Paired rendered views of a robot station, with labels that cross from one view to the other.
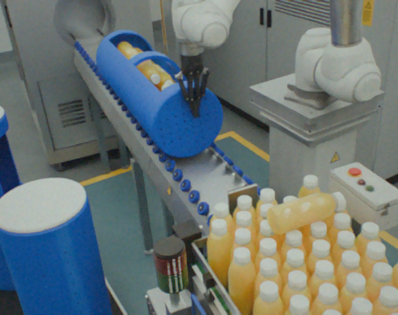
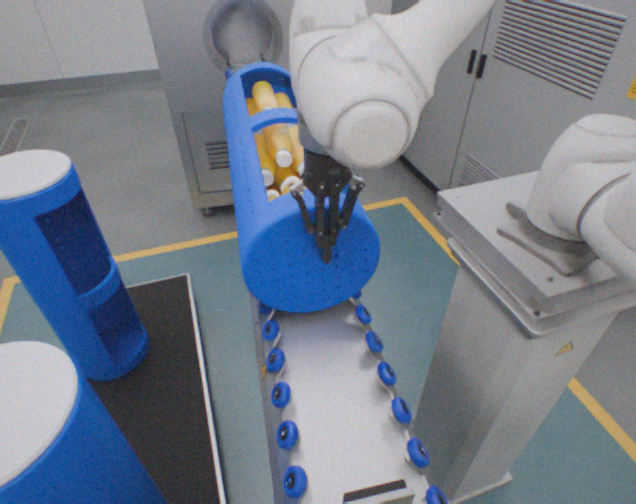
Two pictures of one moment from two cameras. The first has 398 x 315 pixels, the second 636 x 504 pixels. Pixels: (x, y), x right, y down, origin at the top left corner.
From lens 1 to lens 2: 1.05 m
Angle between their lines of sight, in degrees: 13
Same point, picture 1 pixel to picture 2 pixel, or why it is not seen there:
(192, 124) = (319, 267)
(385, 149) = not seen: hidden behind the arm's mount
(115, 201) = not seen: hidden behind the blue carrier
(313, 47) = (594, 159)
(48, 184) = (25, 359)
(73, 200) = (36, 425)
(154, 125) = (246, 265)
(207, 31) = (349, 123)
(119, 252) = (240, 340)
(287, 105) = (502, 251)
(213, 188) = (333, 401)
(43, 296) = not seen: outside the picture
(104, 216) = (237, 284)
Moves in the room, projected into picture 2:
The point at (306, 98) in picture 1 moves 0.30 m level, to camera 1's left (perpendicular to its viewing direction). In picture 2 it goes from (543, 246) to (395, 232)
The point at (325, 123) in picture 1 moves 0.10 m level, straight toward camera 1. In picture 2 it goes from (571, 301) to (570, 337)
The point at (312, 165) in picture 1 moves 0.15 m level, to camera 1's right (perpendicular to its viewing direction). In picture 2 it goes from (523, 358) to (595, 367)
